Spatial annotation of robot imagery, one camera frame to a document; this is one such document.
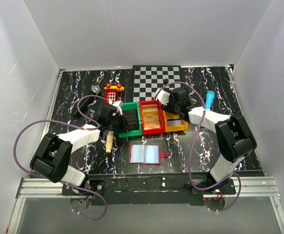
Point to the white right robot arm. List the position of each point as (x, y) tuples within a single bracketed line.
[(234, 137)]

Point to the red plastic bin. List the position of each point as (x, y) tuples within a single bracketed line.
[(152, 131)]

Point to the red toy phone booth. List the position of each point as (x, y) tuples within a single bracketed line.
[(111, 92)]

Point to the red leather card holder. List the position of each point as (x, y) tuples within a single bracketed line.
[(146, 154)]

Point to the black card stack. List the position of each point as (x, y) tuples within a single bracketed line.
[(132, 119)]

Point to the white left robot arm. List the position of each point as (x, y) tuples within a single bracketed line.
[(52, 157)]

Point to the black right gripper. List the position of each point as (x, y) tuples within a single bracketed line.
[(165, 107)]

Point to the green plastic bin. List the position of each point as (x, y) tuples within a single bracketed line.
[(132, 106)]

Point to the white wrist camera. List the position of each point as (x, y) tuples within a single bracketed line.
[(118, 104), (162, 96)]

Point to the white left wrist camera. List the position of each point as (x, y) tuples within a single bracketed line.
[(118, 104)]

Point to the cream toy microphone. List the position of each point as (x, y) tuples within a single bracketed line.
[(109, 142)]

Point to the blue toy microphone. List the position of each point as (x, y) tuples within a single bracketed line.
[(209, 99)]

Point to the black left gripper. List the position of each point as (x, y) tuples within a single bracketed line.
[(125, 121)]

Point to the black microphone silver head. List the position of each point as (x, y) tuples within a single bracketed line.
[(95, 90)]

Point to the white card stack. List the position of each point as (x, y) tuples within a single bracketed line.
[(174, 122)]

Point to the yellow plastic bin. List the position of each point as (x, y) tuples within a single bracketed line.
[(184, 127)]

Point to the gold card stack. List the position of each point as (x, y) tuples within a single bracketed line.
[(151, 117)]

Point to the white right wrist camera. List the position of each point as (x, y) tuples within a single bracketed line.
[(162, 96)]

